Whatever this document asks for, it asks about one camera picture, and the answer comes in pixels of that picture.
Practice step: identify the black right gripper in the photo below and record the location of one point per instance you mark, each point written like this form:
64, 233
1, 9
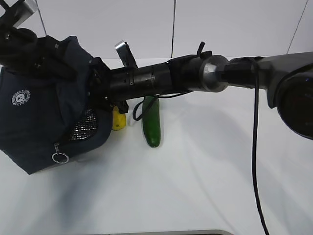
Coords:
99, 86

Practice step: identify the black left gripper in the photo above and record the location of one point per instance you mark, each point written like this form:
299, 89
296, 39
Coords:
22, 51

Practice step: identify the green cucumber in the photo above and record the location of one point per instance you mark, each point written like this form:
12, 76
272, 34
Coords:
151, 121

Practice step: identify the dark navy lunch bag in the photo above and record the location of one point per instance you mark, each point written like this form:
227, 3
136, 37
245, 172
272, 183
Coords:
49, 121

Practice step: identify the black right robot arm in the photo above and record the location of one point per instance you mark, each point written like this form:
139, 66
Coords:
287, 80

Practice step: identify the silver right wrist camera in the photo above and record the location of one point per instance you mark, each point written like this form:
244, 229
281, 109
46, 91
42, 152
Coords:
123, 50

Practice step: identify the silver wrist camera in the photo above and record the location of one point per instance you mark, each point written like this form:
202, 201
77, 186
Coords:
18, 13
123, 50

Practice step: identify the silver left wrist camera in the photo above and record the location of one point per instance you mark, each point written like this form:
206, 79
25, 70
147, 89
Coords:
18, 13

